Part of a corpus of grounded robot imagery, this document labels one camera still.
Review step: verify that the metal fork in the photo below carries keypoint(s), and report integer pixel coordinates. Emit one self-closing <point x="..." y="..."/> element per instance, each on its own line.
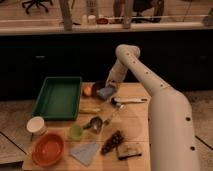
<point x="110" y="118"/>

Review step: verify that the white paper cup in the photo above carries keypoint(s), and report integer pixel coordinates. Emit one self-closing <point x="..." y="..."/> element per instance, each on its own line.
<point x="36" y="125"/>

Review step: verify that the green plastic cup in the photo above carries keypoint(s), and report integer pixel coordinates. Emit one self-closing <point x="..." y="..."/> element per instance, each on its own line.
<point x="75" y="132"/>

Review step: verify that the white handled spatula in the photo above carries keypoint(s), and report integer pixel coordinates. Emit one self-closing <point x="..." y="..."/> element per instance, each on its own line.
<point x="121" y="101"/>

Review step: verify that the red bowl on floor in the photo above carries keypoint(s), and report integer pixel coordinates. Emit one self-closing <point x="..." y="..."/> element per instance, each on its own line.
<point x="102" y="21"/>

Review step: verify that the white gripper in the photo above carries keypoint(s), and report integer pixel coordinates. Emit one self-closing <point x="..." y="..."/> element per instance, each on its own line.
<point x="111" y="82"/>

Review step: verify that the black office chair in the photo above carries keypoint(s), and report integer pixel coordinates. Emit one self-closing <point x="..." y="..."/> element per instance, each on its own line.
<point x="29" y="3"/>

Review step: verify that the green plastic tray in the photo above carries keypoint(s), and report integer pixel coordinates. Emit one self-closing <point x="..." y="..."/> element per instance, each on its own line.
<point x="59" y="99"/>

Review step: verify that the orange fruit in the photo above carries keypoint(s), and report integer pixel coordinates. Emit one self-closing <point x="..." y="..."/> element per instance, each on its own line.
<point x="87" y="91"/>

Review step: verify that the purple bowl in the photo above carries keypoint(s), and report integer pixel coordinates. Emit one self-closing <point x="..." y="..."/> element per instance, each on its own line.
<point x="96" y="86"/>

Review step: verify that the yellow banana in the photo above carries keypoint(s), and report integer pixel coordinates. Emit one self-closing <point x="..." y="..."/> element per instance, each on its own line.
<point x="89" y="110"/>

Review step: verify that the blue cloth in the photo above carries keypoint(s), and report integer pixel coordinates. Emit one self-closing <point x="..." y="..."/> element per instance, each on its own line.
<point x="85" y="153"/>

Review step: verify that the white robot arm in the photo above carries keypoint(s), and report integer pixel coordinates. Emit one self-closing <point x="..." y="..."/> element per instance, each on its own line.
<point x="171" y="130"/>

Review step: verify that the metal measuring cup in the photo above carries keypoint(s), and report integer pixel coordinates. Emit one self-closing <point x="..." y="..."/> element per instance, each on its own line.
<point x="95" y="125"/>

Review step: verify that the dark grape bunch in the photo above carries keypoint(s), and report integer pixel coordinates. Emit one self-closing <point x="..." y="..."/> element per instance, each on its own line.
<point x="114" y="141"/>

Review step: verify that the orange bowl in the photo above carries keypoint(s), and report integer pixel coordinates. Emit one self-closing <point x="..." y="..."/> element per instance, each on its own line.
<point x="48" y="150"/>

